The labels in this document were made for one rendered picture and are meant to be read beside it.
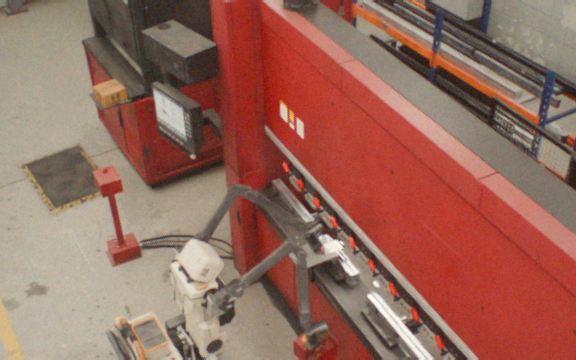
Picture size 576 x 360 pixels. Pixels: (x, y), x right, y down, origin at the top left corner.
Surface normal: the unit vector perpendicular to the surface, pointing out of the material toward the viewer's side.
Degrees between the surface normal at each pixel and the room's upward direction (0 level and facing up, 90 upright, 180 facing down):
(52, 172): 0
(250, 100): 90
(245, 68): 90
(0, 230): 0
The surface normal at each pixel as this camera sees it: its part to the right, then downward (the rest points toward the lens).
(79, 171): -0.02, -0.79
